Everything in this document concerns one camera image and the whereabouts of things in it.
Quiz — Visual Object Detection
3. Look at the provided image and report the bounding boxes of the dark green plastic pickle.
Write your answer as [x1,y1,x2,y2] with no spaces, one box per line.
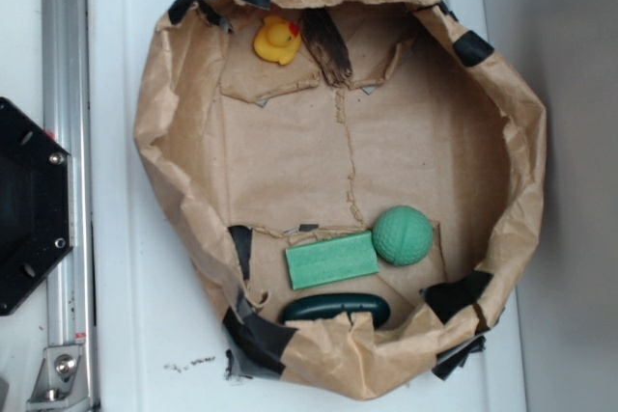
[280,292,391,328]

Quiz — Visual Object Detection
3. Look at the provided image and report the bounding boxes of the brown paper bag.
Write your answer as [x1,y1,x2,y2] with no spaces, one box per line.
[133,0,547,399]

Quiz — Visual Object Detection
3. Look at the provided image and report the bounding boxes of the green foam block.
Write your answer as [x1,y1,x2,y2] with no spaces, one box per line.
[285,231,379,290]

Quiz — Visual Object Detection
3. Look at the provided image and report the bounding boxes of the green foam ball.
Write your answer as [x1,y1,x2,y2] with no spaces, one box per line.
[372,206,434,266]

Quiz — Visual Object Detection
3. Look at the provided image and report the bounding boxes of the yellow rubber duck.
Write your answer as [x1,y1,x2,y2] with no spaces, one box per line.
[253,15,302,66]

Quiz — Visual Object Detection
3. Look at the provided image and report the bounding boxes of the dark wooden stick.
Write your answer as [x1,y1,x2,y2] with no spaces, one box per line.
[301,8,352,87]

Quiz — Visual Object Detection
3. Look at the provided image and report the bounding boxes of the white plastic tray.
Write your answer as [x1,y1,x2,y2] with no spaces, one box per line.
[87,0,526,411]

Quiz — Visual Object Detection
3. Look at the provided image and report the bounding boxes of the aluminium frame rail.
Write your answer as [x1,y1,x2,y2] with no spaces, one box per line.
[42,0,100,411]

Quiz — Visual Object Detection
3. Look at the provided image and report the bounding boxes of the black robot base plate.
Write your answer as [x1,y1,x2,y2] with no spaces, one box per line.
[1,97,72,316]

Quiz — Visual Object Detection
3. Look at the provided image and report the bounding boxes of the metal corner bracket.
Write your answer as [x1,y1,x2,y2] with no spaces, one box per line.
[26,344,90,411]

